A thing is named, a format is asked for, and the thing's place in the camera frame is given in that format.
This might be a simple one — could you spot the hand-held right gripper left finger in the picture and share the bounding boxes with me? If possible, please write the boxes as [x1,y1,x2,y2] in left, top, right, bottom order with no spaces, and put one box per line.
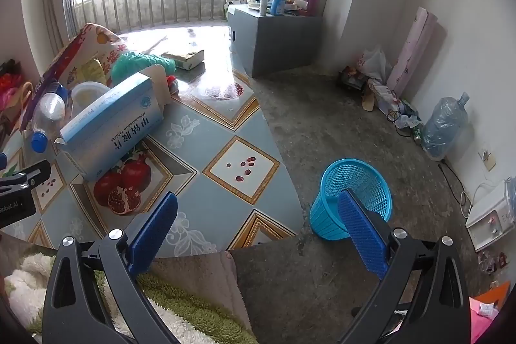
[41,191,179,344]

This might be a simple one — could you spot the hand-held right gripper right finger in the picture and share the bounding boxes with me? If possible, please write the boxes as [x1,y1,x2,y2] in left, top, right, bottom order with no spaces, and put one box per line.
[338,189,472,344]

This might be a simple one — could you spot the blue plastic mesh basket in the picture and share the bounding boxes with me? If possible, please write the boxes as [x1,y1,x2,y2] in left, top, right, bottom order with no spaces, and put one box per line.
[310,159,393,241]

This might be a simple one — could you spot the clear bottle with blue cap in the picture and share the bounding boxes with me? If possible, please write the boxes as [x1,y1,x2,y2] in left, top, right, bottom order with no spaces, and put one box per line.
[30,82,73,152]

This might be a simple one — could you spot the blue white medicine box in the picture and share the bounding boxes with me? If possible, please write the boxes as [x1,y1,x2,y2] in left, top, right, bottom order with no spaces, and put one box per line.
[54,72,166,181]

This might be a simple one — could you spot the white plastic tub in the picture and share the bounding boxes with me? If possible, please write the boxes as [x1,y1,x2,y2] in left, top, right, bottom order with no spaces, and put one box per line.
[72,81,111,119]

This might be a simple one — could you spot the yellow snack packet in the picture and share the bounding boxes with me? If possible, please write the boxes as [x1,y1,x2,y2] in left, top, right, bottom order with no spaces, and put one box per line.
[78,58,109,84]

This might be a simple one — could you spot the red white snack bag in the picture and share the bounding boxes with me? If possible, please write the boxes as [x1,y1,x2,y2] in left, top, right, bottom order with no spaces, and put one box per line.
[40,23,130,87]

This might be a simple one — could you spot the green plastic bag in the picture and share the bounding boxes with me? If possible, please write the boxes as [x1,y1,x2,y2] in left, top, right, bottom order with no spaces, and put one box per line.
[111,51,177,84]

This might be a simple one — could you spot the small cardboard box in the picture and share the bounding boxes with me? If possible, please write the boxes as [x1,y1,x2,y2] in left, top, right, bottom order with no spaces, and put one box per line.
[161,50,205,71]

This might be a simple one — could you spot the beige fleece cloth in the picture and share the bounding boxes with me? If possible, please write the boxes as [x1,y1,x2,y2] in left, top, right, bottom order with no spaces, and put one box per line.
[137,251,253,332]

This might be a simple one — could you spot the red cloth bag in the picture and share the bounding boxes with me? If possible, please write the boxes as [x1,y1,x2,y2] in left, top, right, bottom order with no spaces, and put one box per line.
[0,60,33,127]

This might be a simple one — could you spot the green white fuzzy robe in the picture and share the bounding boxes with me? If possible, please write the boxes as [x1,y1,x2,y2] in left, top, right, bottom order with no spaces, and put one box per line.
[0,243,259,344]

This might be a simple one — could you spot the white water dispenser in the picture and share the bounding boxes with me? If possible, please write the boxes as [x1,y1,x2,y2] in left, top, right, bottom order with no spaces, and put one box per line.
[465,179,516,253]

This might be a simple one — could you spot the fruit print tablecloth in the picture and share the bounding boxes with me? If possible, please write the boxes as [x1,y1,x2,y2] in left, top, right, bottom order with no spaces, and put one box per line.
[0,24,304,260]

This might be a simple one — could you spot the blue water jug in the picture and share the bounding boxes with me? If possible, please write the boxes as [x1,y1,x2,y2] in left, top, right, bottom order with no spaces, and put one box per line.
[421,91,470,161]
[504,175,516,208]

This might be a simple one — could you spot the paper and plastic scraps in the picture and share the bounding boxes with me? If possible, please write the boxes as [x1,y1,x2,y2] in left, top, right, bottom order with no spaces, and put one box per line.
[363,78,424,131]

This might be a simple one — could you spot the orange cardboard box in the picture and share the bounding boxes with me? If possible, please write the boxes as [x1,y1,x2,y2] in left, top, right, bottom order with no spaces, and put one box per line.
[479,281,512,304]

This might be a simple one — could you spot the pink cloth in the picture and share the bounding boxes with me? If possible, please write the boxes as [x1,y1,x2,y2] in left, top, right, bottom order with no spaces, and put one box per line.
[470,296,509,344]

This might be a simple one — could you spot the dark snack box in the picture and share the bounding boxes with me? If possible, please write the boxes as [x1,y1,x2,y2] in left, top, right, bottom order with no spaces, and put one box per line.
[339,66,367,91]

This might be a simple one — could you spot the white plastic bag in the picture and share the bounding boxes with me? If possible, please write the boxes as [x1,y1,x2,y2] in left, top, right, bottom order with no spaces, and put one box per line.
[357,46,393,83]

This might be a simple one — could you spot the pink wallpaper roll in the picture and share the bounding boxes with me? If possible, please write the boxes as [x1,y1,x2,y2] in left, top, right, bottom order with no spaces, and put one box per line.
[387,6,438,97]

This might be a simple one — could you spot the grey cabinet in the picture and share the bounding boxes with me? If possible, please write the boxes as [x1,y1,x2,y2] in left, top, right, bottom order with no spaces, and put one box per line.
[227,3,323,78]

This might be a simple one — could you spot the metal window railing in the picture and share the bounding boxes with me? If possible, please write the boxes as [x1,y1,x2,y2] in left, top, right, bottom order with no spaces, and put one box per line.
[62,0,243,36]

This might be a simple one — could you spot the beige wall socket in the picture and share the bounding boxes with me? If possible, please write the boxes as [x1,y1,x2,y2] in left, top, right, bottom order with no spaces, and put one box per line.
[478,148,497,171]

